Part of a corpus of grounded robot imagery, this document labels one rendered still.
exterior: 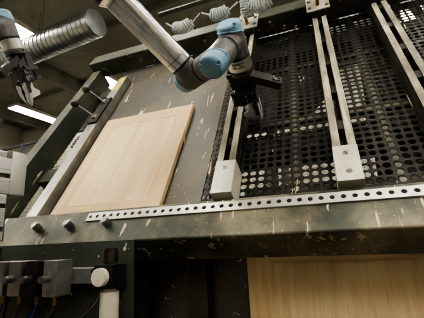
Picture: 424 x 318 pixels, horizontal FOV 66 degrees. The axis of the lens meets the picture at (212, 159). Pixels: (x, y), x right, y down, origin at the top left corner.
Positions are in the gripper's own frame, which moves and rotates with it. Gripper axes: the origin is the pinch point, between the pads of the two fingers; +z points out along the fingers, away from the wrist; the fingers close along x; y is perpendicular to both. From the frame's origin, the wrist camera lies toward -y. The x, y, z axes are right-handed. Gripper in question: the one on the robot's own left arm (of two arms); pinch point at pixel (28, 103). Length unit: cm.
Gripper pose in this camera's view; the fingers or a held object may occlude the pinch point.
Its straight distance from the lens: 149.3
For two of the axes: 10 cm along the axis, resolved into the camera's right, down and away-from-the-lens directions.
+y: 3.9, -2.8, 8.7
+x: -8.8, 1.5, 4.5
